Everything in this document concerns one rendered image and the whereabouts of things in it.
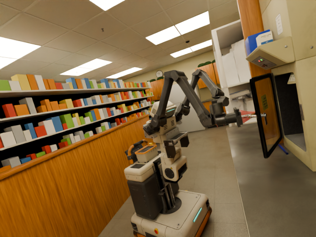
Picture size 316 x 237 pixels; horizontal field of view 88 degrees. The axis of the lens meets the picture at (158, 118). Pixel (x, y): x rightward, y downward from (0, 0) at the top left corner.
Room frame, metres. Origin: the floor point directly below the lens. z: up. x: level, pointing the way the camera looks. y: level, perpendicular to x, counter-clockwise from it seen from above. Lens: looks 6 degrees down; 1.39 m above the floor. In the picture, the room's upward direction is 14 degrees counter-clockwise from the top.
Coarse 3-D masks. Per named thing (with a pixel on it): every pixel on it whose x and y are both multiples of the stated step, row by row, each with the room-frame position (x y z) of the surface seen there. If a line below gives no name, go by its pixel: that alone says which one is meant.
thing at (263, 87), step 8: (264, 80) 0.86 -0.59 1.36; (256, 88) 0.77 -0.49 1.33; (264, 88) 0.84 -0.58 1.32; (264, 96) 0.83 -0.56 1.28; (272, 96) 0.91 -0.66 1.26; (264, 104) 0.82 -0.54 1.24; (272, 104) 0.89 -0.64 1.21; (256, 112) 0.75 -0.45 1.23; (264, 112) 0.80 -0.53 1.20; (272, 112) 0.88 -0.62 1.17; (264, 120) 0.79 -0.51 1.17; (272, 120) 0.86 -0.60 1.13; (264, 128) 0.78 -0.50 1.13; (272, 128) 0.85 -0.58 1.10; (272, 136) 0.84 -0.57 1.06; (272, 144) 0.82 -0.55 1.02; (264, 152) 0.74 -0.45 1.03
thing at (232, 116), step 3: (234, 108) 0.88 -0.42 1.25; (234, 111) 0.89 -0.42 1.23; (225, 114) 0.89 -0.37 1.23; (228, 114) 0.88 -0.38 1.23; (231, 114) 0.87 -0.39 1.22; (234, 114) 0.86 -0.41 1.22; (237, 114) 0.85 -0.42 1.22; (225, 117) 0.88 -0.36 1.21; (228, 117) 0.87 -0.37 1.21; (231, 117) 0.86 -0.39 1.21; (234, 117) 0.86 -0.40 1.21; (228, 120) 0.87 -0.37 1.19; (231, 120) 0.86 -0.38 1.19; (234, 120) 0.86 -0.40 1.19; (237, 120) 0.85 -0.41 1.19; (228, 123) 0.88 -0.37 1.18; (237, 123) 0.85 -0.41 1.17; (240, 126) 0.85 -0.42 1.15
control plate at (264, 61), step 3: (258, 57) 0.80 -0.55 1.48; (261, 57) 0.77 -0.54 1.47; (255, 60) 0.88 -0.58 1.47; (261, 60) 0.82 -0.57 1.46; (264, 60) 0.79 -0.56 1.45; (267, 60) 0.77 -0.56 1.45; (255, 63) 0.94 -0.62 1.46; (258, 63) 0.91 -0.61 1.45; (261, 63) 0.87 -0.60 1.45; (264, 63) 0.84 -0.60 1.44; (270, 63) 0.78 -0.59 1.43; (273, 63) 0.76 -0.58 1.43; (261, 66) 0.92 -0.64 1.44; (267, 66) 0.86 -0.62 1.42; (270, 66) 0.83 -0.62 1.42
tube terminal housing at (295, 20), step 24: (288, 0) 0.64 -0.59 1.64; (312, 0) 0.62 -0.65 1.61; (264, 24) 0.92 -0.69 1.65; (288, 24) 0.66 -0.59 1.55; (312, 24) 0.62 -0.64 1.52; (312, 48) 0.63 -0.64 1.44; (288, 72) 0.73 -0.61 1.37; (312, 72) 0.63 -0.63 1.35; (312, 96) 0.63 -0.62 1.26; (312, 120) 0.64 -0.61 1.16; (288, 144) 0.87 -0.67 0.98; (312, 144) 0.64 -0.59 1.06; (312, 168) 0.65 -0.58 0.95
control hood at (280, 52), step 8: (280, 40) 0.66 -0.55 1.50; (288, 40) 0.65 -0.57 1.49; (256, 48) 0.72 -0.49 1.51; (264, 48) 0.68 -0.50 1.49; (272, 48) 0.67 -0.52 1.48; (280, 48) 0.66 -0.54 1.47; (288, 48) 0.65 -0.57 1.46; (248, 56) 0.90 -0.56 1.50; (256, 56) 0.81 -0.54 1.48; (264, 56) 0.74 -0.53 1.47; (272, 56) 0.69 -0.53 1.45; (280, 56) 0.66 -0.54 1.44; (288, 56) 0.65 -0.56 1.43; (256, 64) 0.95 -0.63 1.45; (280, 64) 0.72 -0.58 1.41
